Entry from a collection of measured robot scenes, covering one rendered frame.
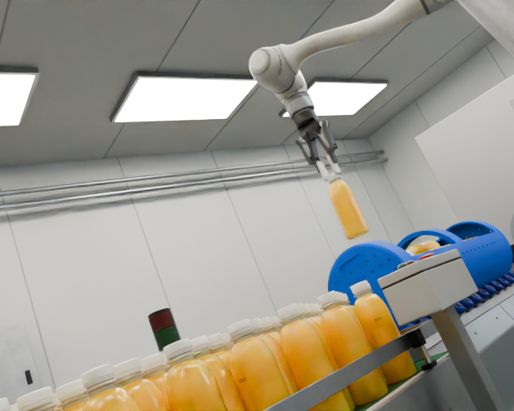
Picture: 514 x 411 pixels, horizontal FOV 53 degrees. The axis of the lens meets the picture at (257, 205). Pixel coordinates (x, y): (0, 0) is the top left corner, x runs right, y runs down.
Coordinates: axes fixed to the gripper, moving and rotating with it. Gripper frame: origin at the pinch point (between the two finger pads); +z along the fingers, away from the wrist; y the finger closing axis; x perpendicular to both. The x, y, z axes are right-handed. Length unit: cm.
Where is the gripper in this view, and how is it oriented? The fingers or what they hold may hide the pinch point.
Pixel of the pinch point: (329, 168)
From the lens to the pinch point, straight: 165.9
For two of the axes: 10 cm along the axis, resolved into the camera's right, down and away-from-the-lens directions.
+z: 3.7, 8.9, -2.7
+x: -6.6, 0.5, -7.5
